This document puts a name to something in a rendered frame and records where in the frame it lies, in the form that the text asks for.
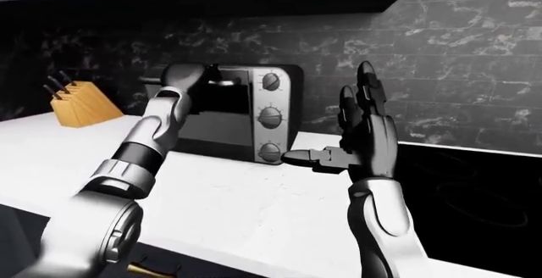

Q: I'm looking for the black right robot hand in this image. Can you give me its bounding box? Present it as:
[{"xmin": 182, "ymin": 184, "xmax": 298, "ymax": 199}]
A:
[{"xmin": 281, "ymin": 60, "xmax": 400, "ymax": 182}]

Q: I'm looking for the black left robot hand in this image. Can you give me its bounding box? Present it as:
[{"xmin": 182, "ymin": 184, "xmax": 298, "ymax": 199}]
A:
[{"xmin": 160, "ymin": 63, "xmax": 222, "ymax": 94}]

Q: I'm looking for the toaster oven glass door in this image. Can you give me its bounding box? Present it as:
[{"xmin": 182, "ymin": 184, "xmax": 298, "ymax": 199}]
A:
[{"xmin": 139, "ymin": 64, "xmax": 256, "ymax": 162}]

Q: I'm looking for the silver toaster oven body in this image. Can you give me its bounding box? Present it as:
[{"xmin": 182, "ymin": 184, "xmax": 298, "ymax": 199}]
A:
[{"xmin": 146, "ymin": 63, "xmax": 305, "ymax": 166}]

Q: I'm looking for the round silver oven knob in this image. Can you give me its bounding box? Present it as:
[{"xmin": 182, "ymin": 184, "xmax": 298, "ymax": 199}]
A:
[
  {"xmin": 261, "ymin": 72, "xmax": 282, "ymax": 92},
  {"xmin": 257, "ymin": 142, "xmax": 283, "ymax": 164},
  {"xmin": 257, "ymin": 105, "xmax": 284, "ymax": 130}
]

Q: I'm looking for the wooden knife block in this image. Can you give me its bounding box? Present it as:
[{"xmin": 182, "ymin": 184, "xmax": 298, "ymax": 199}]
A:
[{"xmin": 50, "ymin": 80, "xmax": 125, "ymax": 129}]

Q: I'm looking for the black glass cooktop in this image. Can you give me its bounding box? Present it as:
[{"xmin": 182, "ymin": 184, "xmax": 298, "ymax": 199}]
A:
[{"xmin": 391, "ymin": 142, "xmax": 542, "ymax": 278}]

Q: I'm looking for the black-handled knife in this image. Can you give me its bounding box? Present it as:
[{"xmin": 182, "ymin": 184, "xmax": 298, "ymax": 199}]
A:
[
  {"xmin": 41, "ymin": 83, "xmax": 64, "ymax": 101},
  {"xmin": 47, "ymin": 75, "xmax": 71, "ymax": 95},
  {"xmin": 58, "ymin": 69, "xmax": 78, "ymax": 87}
]

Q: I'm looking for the brass drawer handle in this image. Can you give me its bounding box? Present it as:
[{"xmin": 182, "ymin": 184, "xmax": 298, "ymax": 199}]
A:
[{"xmin": 126, "ymin": 262, "xmax": 184, "ymax": 278}]

